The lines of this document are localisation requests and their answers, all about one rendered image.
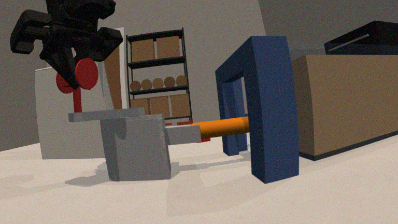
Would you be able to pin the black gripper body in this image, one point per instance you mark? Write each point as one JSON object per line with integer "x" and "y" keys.
{"x": 31, "y": 26}

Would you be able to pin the dark blue rectangular frame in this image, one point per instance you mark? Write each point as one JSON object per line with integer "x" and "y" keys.
{"x": 253, "y": 61}

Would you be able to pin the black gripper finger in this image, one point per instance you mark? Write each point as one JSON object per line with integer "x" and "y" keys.
{"x": 58, "y": 54}
{"x": 89, "y": 49}

